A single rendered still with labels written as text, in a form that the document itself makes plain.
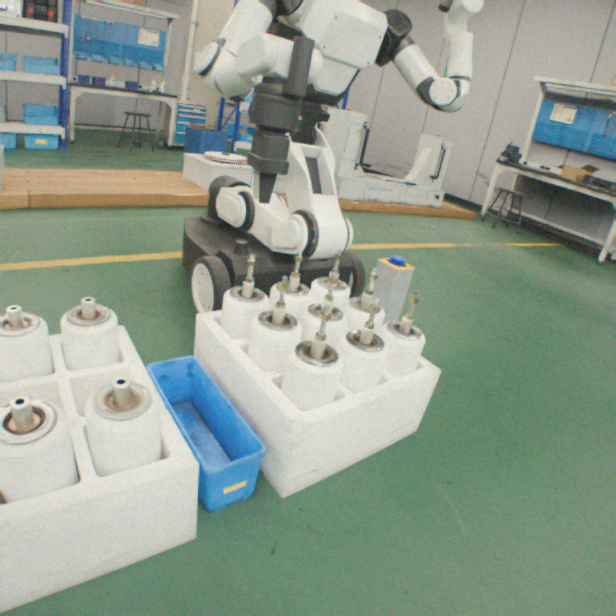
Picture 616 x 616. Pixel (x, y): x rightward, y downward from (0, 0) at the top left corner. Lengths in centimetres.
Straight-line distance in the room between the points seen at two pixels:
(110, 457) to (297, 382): 31
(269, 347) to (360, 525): 36
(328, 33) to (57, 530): 113
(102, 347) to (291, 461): 37
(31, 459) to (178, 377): 44
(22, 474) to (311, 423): 40
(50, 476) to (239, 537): 32
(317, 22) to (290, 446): 97
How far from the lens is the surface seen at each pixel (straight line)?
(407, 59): 132
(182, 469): 55
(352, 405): 70
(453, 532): 83
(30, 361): 72
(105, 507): 56
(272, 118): 72
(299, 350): 67
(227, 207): 146
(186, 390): 90
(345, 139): 341
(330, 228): 112
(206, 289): 120
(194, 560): 68
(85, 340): 71
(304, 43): 72
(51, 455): 52
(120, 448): 53
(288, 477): 72
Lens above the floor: 60
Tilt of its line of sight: 25 degrees down
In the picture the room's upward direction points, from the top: 12 degrees clockwise
